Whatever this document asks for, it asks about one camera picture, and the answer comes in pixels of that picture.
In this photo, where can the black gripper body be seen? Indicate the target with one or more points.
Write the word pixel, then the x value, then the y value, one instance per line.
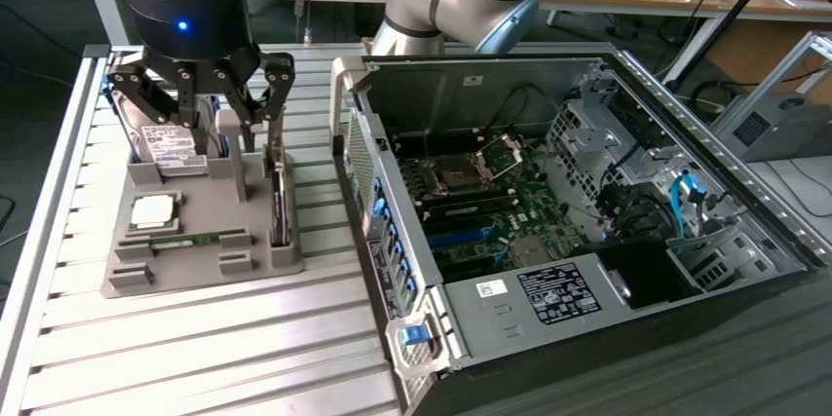
pixel 189 11

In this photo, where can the silver CPU chip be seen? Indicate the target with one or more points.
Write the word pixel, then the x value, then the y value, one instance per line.
pixel 154 212

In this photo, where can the grey power supply unit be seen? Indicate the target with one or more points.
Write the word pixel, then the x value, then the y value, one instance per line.
pixel 482 318

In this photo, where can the green RAM stick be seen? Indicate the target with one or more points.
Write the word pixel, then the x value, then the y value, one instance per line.
pixel 186 239

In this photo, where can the graphics card with metal bracket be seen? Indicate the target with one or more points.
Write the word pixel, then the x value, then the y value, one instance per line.
pixel 281 211

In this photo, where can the blue disk caddy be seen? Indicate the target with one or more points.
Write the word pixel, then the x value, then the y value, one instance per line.
pixel 109 99

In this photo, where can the aluminium profile frame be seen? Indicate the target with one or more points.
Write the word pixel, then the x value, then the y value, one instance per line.
pixel 791 63

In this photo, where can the thin metal locking lever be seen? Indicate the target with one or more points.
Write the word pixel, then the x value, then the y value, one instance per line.
pixel 426 148

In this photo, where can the grey chipset heatsink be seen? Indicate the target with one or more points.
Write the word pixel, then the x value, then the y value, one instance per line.
pixel 534 249

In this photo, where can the low metal disk bay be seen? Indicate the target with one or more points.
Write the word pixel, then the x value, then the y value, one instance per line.
pixel 715 265

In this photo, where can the grey plastic parts rack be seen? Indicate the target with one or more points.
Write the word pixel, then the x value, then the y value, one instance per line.
pixel 209 221

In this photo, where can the metal socket cover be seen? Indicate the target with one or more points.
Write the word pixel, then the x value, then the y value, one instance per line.
pixel 501 153

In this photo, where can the CPU socket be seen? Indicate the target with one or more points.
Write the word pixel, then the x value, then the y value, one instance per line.
pixel 455 177

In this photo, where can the blue expansion slot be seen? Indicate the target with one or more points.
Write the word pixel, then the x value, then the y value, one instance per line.
pixel 455 238

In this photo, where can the tall metal disk bay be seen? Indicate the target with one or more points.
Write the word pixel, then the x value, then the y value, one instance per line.
pixel 586 143

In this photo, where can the open grey PC case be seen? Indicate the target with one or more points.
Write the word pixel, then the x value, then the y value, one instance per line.
pixel 361 153

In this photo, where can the green motherboard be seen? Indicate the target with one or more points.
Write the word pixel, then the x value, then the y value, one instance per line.
pixel 539 211

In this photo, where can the blue case latch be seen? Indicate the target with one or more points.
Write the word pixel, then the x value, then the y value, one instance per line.
pixel 413 335

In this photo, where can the black stand pole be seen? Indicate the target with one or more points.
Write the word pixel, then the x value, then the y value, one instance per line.
pixel 734 11

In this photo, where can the silver hard disk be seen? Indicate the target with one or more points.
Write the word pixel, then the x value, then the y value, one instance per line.
pixel 170 148

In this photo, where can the grey computer tower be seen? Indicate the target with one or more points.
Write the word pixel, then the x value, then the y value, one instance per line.
pixel 787 128

